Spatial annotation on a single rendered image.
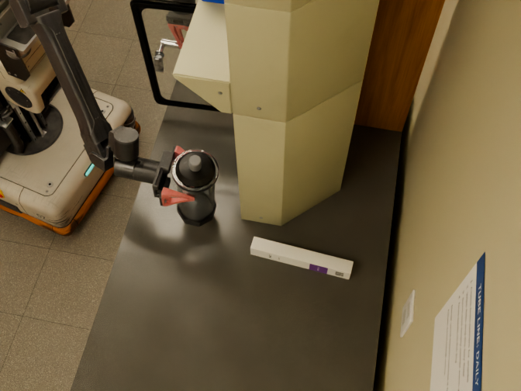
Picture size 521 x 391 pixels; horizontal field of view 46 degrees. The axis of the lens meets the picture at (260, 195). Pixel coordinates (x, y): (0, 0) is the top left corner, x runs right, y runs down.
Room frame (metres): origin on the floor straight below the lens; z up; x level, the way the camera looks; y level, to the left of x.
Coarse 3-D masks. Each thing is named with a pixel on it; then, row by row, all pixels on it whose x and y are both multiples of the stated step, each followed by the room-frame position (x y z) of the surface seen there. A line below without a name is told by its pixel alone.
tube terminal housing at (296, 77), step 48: (336, 0) 0.79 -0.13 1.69; (240, 48) 0.76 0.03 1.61; (288, 48) 0.74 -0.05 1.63; (336, 48) 0.80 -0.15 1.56; (240, 96) 0.76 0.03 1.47; (288, 96) 0.74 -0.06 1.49; (336, 96) 0.81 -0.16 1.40; (240, 144) 0.76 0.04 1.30; (288, 144) 0.74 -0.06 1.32; (336, 144) 0.82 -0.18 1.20; (240, 192) 0.76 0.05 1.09; (288, 192) 0.75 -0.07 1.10
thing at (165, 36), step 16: (160, 0) 1.11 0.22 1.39; (144, 16) 1.12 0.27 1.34; (160, 16) 1.11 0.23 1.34; (176, 16) 1.10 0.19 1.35; (160, 32) 1.11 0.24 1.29; (176, 32) 1.10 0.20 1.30; (160, 48) 1.11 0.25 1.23; (176, 48) 1.10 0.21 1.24; (160, 80) 1.12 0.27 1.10; (176, 80) 1.11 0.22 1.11; (176, 96) 1.11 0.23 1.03; (192, 96) 1.10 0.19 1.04
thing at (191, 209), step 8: (184, 152) 0.80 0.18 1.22; (208, 152) 0.80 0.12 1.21; (176, 160) 0.78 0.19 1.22; (216, 168) 0.76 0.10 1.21; (176, 176) 0.73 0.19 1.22; (216, 176) 0.74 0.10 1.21; (184, 184) 0.71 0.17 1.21; (208, 184) 0.72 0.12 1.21; (184, 192) 0.72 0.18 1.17; (192, 192) 0.71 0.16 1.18; (200, 192) 0.71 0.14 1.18; (208, 192) 0.72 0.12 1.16; (200, 200) 0.71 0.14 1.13; (208, 200) 0.73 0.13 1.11; (184, 208) 0.73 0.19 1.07; (192, 208) 0.72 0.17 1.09; (200, 208) 0.72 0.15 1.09; (208, 208) 0.73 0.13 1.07; (192, 216) 0.72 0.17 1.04; (200, 216) 0.72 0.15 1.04; (208, 216) 0.73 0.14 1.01
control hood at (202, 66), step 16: (192, 16) 0.94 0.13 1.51; (208, 16) 0.94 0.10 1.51; (224, 16) 0.94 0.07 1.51; (192, 32) 0.89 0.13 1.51; (208, 32) 0.89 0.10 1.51; (224, 32) 0.89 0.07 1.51; (192, 48) 0.85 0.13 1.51; (208, 48) 0.85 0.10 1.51; (224, 48) 0.85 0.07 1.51; (176, 64) 0.81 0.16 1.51; (192, 64) 0.81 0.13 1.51; (208, 64) 0.81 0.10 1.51; (224, 64) 0.81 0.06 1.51; (192, 80) 0.78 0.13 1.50; (208, 80) 0.77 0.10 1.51; (224, 80) 0.77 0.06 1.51; (208, 96) 0.77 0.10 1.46; (224, 96) 0.76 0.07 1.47
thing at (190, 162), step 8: (192, 152) 0.79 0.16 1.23; (200, 152) 0.80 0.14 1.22; (184, 160) 0.77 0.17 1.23; (192, 160) 0.75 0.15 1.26; (200, 160) 0.75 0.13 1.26; (208, 160) 0.77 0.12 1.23; (176, 168) 0.75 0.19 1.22; (184, 168) 0.75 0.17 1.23; (192, 168) 0.74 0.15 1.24; (200, 168) 0.75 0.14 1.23; (208, 168) 0.75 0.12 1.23; (184, 176) 0.73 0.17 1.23; (192, 176) 0.73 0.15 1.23; (200, 176) 0.73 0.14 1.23; (208, 176) 0.73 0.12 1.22; (192, 184) 0.71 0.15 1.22; (200, 184) 0.71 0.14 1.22
